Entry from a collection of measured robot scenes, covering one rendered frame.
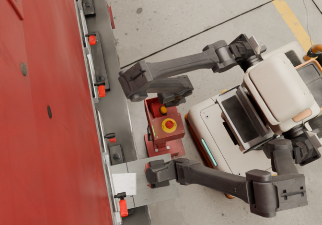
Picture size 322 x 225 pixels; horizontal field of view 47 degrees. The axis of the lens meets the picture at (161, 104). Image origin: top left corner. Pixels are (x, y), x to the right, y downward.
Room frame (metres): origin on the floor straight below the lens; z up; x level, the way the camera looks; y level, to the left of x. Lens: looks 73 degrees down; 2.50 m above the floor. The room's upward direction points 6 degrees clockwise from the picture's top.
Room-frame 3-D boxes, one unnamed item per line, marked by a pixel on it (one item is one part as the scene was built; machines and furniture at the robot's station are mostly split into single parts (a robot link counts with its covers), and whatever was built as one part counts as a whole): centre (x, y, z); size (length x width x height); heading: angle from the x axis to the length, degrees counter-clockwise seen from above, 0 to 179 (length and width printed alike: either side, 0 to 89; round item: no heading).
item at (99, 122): (0.26, 0.23, 1.26); 0.15 x 0.09 x 0.17; 18
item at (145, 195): (0.14, 0.04, 1.00); 0.26 x 0.18 x 0.01; 108
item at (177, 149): (0.49, -0.05, 0.06); 0.25 x 0.20 x 0.12; 110
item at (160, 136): (0.48, -0.02, 0.75); 0.20 x 0.16 x 0.18; 20
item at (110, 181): (0.07, 0.17, 1.26); 0.15 x 0.09 x 0.17; 18
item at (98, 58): (0.69, 0.31, 0.89); 0.30 x 0.05 x 0.03; 18
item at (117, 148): (0.15, 0.14, 0.89); 0.30 x 0.05 x 0.03; 18
